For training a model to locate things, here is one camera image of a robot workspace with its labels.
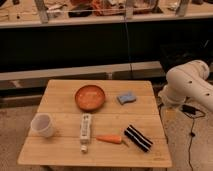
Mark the orange bowl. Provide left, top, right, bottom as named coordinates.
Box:
left=75, top=85, right=105, bottom=111

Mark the wooden table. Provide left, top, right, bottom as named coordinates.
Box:
left=18, top=80, right=172, bottom=168

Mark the blue sponge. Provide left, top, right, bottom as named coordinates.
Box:
left=117, top=92, right=136, bottom=105

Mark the white plastic cup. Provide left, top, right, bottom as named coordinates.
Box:
left=30, top=114, right=54, bottom=138

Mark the orange pepper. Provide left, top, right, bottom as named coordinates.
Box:
left=96, top=135, right=128, bottom=146

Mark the black power adapter with cable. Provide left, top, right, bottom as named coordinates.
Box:
left=181, top=105, right=206, bottom=171

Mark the wooden shelf with clutter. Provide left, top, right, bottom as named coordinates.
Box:
left=0, top=0, right=213, bottom=28

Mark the black box on shelf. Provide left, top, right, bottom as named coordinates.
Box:
left=159, top=41, right=213, bottom=72

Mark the white remote controller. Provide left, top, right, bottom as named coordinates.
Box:
left=80, top=113, right=92, bottom=153

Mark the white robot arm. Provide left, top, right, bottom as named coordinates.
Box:
left=158, top=60, right=213, bottom=112

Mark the black white striped cloth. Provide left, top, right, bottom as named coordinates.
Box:
left=124, top=125, right=153, bottom=152

